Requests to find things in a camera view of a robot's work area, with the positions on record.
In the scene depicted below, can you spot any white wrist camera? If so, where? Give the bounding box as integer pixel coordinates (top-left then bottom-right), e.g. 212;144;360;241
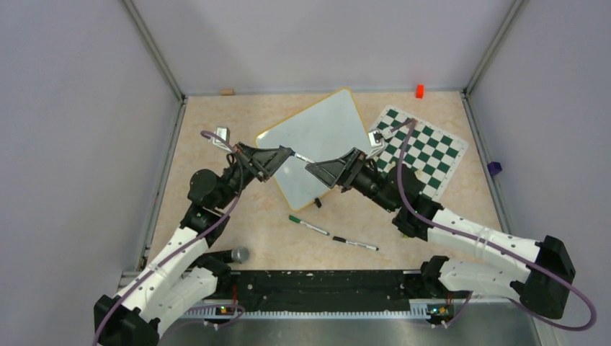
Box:
368;130;384;148
215;126;231;141

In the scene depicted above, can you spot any yellow framed whiteboard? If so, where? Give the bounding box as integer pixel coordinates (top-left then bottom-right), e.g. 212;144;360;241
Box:
255;88;372;211

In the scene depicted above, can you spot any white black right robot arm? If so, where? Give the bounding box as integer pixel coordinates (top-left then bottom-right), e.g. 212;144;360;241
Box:
305;148;576;320

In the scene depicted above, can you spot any green white chess mat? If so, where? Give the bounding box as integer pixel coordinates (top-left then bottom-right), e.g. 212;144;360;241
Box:
369;105;468;202

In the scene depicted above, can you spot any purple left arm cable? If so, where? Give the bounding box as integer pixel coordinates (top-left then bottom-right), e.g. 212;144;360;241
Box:
93;130;246;346

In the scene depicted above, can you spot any orange red small block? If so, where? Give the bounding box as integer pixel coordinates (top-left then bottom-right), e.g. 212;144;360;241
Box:
415;84;425;99

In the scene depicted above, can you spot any green capped marker pen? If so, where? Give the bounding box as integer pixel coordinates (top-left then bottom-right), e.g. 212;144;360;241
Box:
288;215;331;236

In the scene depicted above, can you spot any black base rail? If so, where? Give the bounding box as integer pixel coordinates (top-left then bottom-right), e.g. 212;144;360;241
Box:
207;270;433;313

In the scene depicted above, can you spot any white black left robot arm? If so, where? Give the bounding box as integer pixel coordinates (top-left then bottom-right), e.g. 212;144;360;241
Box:
92;143;293;345

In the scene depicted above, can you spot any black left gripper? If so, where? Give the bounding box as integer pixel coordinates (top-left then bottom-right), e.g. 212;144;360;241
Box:
215;141;293;209

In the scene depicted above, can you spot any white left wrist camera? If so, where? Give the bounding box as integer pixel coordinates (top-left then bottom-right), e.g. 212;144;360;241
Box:
215;126;231;141

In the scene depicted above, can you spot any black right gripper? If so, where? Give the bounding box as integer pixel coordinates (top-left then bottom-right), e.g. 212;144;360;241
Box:
307;148;398;213

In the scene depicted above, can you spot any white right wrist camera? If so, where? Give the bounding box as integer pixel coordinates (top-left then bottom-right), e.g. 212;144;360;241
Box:
368;130;384;148

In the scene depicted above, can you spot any black capped marker pen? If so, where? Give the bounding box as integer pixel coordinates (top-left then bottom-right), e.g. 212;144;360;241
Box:
332;236;380;251

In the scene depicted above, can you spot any purple small object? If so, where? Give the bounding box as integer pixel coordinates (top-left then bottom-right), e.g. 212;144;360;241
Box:
486;161;503;177

